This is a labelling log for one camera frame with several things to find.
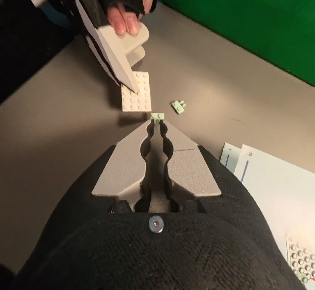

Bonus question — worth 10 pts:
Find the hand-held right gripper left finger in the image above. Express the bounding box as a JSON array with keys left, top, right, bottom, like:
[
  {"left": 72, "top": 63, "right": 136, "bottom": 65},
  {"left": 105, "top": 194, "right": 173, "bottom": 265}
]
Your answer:
[{"left": 92, "top": 119, "right": 155, "bottom": 209}]

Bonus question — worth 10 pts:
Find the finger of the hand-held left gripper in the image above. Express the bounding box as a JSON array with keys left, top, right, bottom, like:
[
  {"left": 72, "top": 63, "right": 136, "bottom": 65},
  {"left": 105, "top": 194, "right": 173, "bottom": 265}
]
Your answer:
[
  {"left": 73, "top": 0, "right": 137, "bottom": 93},
  {"left": 85, "top": 35, "right": 122, "bottom": 86}
]

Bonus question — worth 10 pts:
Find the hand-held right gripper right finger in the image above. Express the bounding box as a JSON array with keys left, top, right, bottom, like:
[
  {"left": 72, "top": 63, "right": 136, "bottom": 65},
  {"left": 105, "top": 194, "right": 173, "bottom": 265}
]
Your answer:
[{"left": 158, "top": 120, "right": 222, "bottom": 209}]

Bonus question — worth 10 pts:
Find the white lego plate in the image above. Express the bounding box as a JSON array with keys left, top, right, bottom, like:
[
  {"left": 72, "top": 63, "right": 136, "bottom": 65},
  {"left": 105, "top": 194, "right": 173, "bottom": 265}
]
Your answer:
[{"left": 122, "top": 71, "right": 152, "bottom": 112}]

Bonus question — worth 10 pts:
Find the green plastic bin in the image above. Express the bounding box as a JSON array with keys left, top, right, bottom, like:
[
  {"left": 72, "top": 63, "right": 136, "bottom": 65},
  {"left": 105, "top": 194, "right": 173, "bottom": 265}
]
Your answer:
[{"left": 155, "top": 0, "right": 315, "bottom": 86}]

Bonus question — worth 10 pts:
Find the lego instruction booklet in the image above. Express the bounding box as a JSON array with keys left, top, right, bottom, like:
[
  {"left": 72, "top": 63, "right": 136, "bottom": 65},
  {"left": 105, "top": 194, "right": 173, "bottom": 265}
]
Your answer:
[{"left": 220, "top": 142, "right": 315, "bottom": 290}]

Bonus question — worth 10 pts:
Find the person's left hand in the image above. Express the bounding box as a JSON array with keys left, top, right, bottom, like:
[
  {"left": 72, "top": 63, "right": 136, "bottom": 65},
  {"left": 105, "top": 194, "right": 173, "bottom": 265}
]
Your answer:
[{"left": 86, "top": 0, "right": 155, "bottom": 36}]

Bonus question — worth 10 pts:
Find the person's black sweater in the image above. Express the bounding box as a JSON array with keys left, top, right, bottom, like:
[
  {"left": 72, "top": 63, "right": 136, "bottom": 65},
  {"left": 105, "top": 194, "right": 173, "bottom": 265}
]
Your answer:
[{"left": 0, "top": 0, "right": 77, "bottom": 104}]

